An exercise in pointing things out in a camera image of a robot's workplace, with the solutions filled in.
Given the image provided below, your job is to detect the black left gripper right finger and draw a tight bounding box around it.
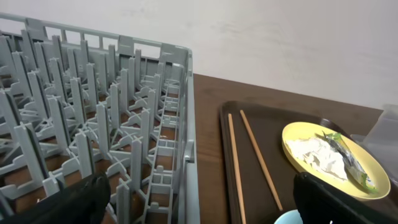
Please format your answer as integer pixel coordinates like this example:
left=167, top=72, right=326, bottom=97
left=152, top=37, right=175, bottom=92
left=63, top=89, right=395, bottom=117
left=293, top=172, right=397, bottom=224

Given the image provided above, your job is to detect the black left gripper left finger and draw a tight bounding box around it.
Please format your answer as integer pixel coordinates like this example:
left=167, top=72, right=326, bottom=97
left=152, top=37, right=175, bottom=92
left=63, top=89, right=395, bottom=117
left=1, top=172, right=111, bottom=224

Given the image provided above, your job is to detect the light blue bowl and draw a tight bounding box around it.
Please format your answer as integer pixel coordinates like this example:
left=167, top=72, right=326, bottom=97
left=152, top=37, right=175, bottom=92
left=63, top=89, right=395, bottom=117
left=274, top=210, right=303, bottom=224

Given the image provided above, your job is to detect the yellow plate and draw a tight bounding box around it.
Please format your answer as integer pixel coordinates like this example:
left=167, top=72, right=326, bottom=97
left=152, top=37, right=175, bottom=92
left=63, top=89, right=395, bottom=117
left=282, top=122, right=391, bottom=201

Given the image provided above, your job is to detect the green foil wrapper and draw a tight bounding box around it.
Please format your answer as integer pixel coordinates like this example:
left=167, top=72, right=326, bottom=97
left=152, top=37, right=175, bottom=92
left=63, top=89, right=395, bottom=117
left=323, top=133, right=377, bottom=192

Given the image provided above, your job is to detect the white napkin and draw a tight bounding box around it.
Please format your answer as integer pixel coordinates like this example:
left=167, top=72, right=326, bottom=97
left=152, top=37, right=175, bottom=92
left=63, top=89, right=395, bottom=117
left=285, top=138, right=348, bottom=182

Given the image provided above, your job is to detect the wooden chopstick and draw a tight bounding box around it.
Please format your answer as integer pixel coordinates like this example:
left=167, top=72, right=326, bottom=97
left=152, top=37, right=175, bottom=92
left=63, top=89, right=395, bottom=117
left=240, top=110, right=283, bottom=211
left=228, top=113, right=246, bottom=224

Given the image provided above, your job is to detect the grey dishwasher rack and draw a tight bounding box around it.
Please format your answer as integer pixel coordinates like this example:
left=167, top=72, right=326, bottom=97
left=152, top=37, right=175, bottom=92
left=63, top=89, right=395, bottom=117
left=1, top=13, right=200, bottom=223

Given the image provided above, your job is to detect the dark brown serving tray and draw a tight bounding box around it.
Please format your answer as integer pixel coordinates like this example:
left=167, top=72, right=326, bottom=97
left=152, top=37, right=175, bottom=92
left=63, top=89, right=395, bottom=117
left=220, top=101, right=397, bottom=223

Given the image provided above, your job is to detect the clear plastic bin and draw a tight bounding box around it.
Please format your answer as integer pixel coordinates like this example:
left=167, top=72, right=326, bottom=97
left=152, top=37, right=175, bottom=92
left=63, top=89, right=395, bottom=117
left=351, top=105, right=397, bottom=185

